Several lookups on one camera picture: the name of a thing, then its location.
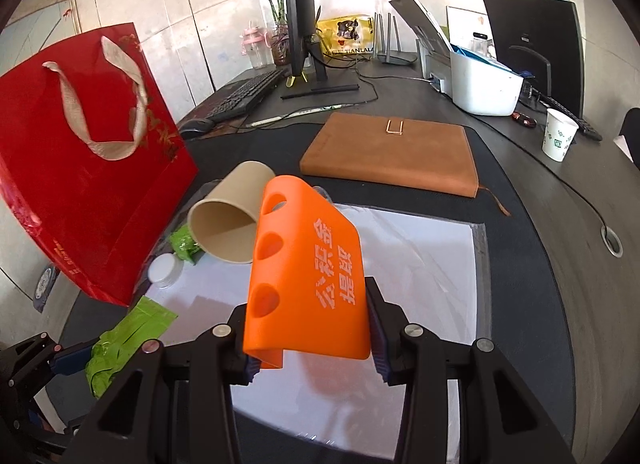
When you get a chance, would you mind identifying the black monitor right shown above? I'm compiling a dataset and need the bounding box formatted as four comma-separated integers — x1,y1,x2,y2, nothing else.
483,0,585,118

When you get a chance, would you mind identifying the black desk mat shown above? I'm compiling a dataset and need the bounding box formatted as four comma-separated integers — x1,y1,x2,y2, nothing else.
63,124,575,447

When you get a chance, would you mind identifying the black monitor left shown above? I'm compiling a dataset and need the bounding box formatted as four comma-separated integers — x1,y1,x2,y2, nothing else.
281,0,359,100

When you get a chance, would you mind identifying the black wifi router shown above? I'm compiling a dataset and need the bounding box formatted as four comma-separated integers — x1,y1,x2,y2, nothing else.
373,13,418,66

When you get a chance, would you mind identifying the white paper cup green print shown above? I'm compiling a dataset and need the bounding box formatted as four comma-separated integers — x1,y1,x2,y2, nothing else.
541,109,579,163

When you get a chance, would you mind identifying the black power cable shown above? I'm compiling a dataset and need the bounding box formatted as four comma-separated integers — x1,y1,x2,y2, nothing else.
244,58,625,260

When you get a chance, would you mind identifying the black monitor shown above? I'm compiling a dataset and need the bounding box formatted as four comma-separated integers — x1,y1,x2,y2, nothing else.
483,0,585,118
281,0,359,100

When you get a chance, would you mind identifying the black keyboard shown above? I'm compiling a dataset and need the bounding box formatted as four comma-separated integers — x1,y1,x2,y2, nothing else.
205,68,285,123

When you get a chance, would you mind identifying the brown paper cup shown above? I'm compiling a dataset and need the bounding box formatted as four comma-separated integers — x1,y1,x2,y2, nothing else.
186,161,276,264

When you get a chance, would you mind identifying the yellow phone stand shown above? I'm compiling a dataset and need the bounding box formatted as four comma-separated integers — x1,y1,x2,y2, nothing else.
285,73,308,89

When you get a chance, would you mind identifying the brown leather notebook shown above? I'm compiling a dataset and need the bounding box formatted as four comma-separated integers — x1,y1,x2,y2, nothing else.
299,112,512,218

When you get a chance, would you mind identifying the yellow snack bag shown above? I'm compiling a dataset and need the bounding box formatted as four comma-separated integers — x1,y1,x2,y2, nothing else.
317,16,374,56

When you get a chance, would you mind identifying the white paper stack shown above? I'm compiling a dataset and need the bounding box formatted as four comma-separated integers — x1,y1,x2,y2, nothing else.
146,205,491,458

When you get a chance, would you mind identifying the pink water bottle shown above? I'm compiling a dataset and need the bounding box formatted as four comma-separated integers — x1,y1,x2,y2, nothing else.
242,26,268,70

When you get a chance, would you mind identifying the red paper gift bag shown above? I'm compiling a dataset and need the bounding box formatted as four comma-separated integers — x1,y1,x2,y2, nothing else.
1,23,198,306

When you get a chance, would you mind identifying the black office chair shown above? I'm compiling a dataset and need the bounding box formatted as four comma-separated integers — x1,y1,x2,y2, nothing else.
618,108,640,168

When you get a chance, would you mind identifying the green wrapper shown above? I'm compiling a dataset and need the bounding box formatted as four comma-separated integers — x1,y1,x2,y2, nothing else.
85,296,178,399
169,224,203,265

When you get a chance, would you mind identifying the white round lid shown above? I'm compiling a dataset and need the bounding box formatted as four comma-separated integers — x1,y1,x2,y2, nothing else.
148,253,183,288

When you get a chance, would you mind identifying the white printer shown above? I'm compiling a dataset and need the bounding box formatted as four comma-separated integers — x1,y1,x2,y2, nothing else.
388,0,523,117

